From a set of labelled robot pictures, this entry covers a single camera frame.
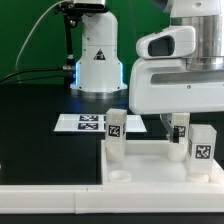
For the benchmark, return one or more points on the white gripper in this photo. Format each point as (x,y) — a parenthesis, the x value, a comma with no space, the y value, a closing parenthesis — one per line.
(160,82)

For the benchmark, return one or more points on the white square tabletop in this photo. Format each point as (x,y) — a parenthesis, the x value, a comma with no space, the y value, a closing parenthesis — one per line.
(145,161)

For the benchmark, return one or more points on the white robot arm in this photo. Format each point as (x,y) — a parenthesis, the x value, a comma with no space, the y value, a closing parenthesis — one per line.
(100,73)

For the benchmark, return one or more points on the white sheet with tags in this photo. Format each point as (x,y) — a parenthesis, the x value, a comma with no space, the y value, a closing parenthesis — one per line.
(94,123)

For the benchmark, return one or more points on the white L-shaped fence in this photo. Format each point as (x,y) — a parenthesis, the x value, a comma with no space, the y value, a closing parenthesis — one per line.
(113,197)

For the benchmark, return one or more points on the black camera stand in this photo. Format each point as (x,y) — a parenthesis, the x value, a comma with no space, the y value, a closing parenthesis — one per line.
(73,12)

